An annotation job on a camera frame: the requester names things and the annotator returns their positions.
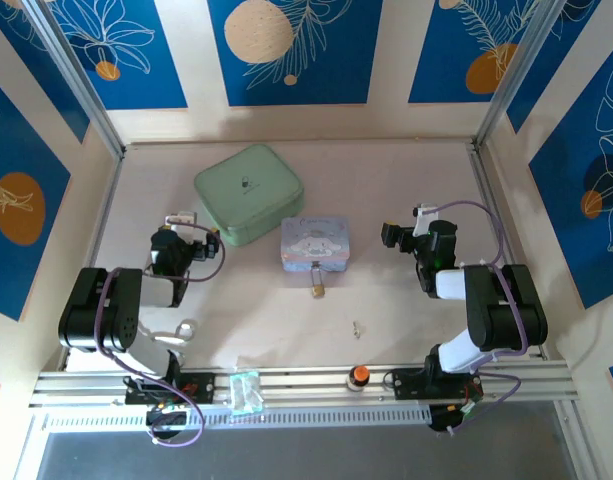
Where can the aluminium frame post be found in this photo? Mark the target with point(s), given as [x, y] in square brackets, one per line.
[511, 75]
[76, 75]

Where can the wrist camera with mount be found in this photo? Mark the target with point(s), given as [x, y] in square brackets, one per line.
[426, 215]
[181, 220]

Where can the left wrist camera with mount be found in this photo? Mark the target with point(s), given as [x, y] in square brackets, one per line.
[181, 220]

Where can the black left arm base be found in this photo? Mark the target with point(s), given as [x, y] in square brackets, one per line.
[196, 387]

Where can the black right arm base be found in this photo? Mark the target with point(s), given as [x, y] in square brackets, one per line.
[411, 385]

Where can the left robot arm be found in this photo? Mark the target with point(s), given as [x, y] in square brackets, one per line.
[96, 310]

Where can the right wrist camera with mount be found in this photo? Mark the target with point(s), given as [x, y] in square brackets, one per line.
[426, 215]

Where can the mint green zip case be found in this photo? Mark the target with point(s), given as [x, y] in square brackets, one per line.
[246, 195]

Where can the brass padlock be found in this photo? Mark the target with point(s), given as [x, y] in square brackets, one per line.
[318, 290]

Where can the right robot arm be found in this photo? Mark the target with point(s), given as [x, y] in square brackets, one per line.
[506, 310]

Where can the aluminium side rail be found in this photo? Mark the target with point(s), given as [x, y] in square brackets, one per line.
[491, 200]
[103, 225]

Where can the orange capped small bottle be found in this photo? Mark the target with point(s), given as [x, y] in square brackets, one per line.
[358, 376]

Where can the aluminium front frame rail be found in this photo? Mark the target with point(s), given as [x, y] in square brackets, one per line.
[306, 380]

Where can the pastel cartoon tin box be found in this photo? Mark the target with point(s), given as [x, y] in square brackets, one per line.
[316, 245]

